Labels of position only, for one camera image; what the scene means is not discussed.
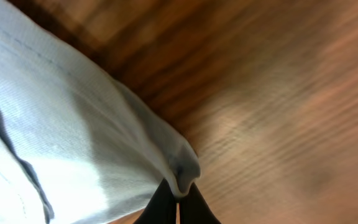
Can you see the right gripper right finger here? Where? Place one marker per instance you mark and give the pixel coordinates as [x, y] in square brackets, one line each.
[194, 209]

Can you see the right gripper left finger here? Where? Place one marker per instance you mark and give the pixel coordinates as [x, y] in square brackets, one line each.
[162, 207]

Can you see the light blue printed t-shirt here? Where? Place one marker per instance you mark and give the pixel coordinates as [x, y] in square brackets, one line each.
[76, 146]

